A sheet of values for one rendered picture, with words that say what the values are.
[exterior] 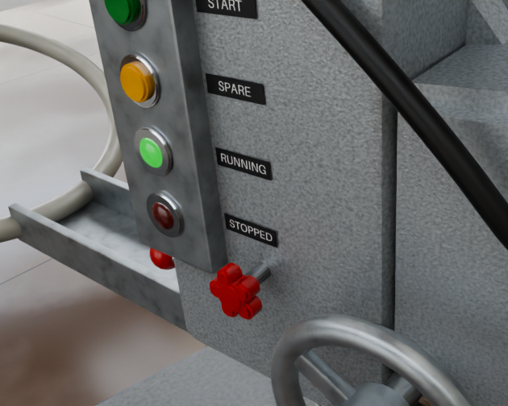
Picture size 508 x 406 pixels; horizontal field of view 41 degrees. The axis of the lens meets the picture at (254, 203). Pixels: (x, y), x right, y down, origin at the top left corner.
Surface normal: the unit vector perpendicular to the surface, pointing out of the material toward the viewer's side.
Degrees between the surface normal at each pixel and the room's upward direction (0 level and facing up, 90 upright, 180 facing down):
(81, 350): 0
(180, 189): 90
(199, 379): 0
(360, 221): 90
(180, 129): 90
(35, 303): 0
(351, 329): 39
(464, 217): 90
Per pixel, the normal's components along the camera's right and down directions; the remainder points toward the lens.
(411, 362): -0.26, -0.29
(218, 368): -0.09, -0.86
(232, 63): -0.64, 0.43
